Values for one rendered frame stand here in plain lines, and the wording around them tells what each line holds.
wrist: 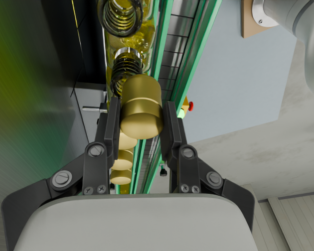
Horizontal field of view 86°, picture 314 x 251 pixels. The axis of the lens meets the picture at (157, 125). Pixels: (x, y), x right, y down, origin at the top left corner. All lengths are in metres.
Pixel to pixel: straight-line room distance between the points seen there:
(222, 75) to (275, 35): 0.25
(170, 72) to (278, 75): 0.71
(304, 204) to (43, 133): 7.61
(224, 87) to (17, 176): 0.89
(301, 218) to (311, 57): 7.13
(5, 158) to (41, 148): 0.07
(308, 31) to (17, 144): 0.63
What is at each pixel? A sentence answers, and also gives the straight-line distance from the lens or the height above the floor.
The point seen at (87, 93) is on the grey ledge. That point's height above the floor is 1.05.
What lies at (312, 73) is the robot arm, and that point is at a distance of 0.55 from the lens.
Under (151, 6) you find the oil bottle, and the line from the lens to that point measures 0.19.
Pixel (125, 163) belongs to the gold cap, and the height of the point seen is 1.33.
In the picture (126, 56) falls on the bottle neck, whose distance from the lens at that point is 0.18.
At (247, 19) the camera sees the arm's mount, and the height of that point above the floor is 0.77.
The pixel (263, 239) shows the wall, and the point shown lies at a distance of 5.13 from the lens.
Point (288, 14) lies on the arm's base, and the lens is 0.67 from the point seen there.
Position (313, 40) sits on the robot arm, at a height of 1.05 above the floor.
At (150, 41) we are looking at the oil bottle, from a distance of 0.20.
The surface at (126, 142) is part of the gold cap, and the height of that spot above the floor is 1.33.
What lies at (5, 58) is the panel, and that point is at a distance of 0.24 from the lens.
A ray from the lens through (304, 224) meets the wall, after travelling 7.55.
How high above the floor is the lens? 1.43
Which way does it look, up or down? 39 degrees down
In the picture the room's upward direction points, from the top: 176 degrees clockwise
